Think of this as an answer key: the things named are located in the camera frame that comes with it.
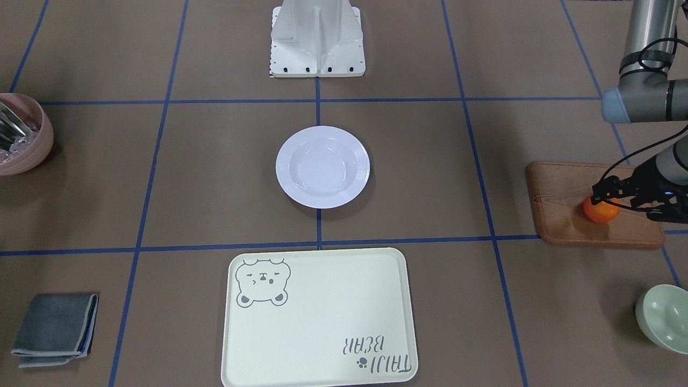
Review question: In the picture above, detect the ice cubes pile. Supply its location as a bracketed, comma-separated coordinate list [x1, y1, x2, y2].
[1, 125, 40, 164]

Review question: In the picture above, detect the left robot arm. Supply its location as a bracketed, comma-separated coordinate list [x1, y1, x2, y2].
[590, 1, 687, 224]

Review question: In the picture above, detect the wooden cutting board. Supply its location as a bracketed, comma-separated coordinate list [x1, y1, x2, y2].
[525, 161, 666, 249]

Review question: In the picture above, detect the cream bear serving tray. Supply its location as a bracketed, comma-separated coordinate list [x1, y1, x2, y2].
[220, 247, 419, 386]

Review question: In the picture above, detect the white round plate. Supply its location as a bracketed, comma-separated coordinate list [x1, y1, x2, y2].
[275, 125, 371, 209]

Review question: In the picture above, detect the folded grey cloth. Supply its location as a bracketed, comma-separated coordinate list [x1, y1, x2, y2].
[11, 292, 100, 368]

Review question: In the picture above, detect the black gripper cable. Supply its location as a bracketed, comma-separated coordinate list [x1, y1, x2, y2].
[598, 126, 688, 186]

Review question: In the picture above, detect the green bowl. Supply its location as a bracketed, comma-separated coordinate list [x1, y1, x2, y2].
[635, 284, 687, 355]

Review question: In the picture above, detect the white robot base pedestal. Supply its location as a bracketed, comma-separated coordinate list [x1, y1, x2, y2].
[269, 1, 366, 78]

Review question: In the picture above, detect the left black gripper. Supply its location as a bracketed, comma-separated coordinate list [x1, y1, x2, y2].
[591, 156, 687, 224]

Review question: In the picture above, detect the orange fruit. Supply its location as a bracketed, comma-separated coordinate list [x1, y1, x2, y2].
[582, 196, 621, 224]

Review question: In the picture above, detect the metal scoop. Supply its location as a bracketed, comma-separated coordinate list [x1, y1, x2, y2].
[1, 102, 34, 152]

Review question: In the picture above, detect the pink bowl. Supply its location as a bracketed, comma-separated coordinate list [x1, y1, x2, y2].
[1, 93, 54, 176]

